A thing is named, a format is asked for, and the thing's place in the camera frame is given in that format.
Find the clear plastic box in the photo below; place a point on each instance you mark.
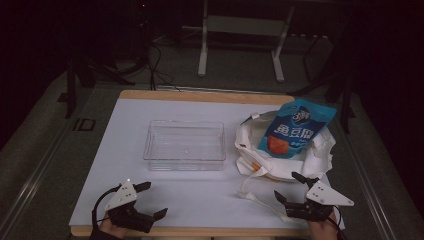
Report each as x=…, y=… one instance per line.
x=185, y=145

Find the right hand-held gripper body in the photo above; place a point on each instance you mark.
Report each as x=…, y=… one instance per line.
x=316, y=201

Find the white table mat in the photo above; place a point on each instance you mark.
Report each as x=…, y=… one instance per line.
x=126, y=140

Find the blue snack packet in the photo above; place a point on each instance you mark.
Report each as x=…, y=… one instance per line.
x=295, y=128

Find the white metal stand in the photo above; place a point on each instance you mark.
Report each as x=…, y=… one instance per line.
x=245, y=25

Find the person's right hand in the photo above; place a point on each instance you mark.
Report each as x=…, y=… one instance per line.
x=321, y=230

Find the black tripod stand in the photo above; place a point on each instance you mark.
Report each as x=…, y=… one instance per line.
x=88, y=71

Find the person's left hand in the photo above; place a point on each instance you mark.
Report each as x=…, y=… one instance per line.
x=111, y=228

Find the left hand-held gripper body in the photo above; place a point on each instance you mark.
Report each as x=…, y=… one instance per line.
x=126, y=200

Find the white cloth tote bag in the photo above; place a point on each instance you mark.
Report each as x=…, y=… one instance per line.
x=283, y=163

